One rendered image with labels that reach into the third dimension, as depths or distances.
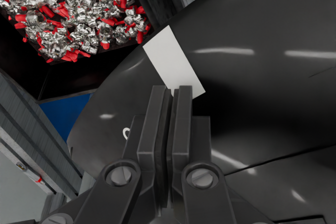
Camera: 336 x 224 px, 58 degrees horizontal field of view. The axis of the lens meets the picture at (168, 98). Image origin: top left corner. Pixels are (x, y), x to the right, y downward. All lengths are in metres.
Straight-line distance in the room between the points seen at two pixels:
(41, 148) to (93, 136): 0.38
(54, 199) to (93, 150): 0.47
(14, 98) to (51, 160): 0.16
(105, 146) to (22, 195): 1.04
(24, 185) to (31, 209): 0.10
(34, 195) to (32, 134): 0.68
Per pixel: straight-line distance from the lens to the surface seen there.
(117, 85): 0.16
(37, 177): 0.59
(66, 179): 0.66
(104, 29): 0.28
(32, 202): 1.19
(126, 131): 0.16
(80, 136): 0.20
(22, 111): 0.51
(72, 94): 0.32
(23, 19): 0.29
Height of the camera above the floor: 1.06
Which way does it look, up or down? 37 degrees down
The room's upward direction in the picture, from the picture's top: 176 degrees counter-clockwise
